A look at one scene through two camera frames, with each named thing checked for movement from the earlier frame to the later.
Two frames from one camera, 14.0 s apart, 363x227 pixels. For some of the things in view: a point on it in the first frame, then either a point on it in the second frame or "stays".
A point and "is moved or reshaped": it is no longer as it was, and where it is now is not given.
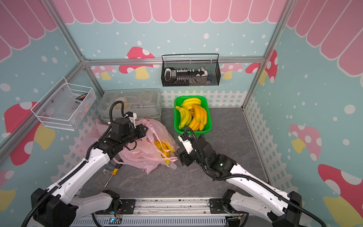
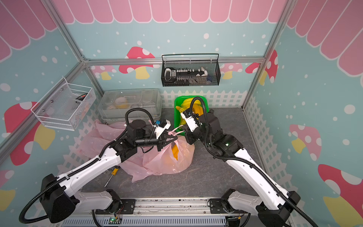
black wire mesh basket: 190,70 stays
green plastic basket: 205,103 stays
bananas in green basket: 192,114 stays
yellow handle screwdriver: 113,173 stays
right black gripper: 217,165 to 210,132
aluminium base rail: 165,212 stays
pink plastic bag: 159,148 is moved or reshaped
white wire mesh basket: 65,106 stays
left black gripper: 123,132 to 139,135
